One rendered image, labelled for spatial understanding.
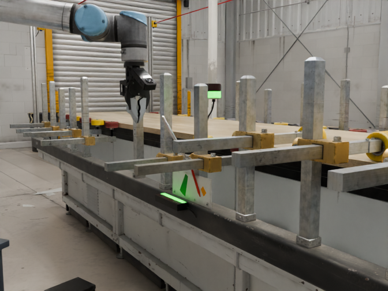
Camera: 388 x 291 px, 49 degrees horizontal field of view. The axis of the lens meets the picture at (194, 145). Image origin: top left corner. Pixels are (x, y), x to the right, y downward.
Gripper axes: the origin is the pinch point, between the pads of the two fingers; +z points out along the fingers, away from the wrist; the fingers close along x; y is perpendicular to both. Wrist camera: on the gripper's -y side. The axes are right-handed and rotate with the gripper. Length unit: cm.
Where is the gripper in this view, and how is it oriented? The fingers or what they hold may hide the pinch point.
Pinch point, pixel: (138, 119)
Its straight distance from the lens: 150.8
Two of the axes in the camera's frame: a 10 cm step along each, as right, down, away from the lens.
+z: 0.0, 9.9, 1.2
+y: -5.5, -1.0, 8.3
